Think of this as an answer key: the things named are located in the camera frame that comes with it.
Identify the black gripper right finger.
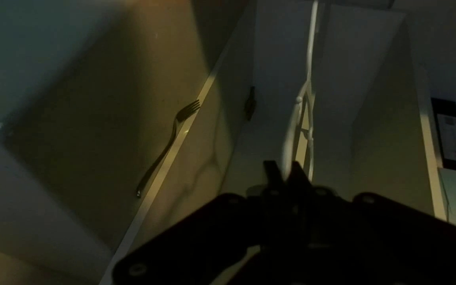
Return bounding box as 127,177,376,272
287,161,312,196

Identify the white wall shelf unit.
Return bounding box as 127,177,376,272
99,0,450,285

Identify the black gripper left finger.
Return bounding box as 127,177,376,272
263,160,285,196

